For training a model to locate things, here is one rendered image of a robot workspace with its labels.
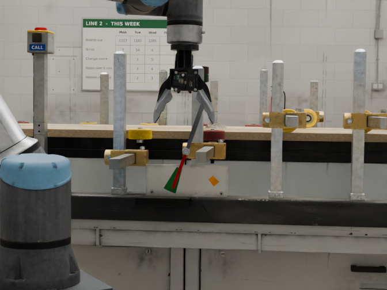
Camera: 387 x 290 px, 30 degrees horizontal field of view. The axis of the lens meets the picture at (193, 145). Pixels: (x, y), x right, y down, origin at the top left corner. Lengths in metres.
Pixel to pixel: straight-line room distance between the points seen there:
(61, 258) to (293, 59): 8.07
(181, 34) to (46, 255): 0.63
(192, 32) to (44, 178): 0.54
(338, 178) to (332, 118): 7.04
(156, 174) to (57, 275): 0.82
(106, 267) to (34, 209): 1.14
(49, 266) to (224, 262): 1.13
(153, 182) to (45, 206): 0.81
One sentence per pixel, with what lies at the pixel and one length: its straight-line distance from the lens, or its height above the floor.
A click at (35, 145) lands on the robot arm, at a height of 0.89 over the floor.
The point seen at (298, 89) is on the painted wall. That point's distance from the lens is 9.46.
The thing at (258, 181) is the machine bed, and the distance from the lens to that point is 2.49.
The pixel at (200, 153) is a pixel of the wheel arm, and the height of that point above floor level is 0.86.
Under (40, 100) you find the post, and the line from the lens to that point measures 2.37.
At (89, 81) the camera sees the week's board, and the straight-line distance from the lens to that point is 9.46.
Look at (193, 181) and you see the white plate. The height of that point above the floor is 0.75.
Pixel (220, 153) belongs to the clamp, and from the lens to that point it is 2.26.
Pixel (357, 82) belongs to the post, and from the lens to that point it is 2.28.
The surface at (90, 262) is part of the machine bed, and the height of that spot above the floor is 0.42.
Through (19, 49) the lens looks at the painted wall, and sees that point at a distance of 9.68.
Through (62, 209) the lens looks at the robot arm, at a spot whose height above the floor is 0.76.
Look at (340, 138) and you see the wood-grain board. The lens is 2.48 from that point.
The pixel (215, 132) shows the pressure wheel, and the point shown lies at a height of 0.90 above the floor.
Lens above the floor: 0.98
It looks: 3 degrees down
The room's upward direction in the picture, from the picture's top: 1 degrees clockwise
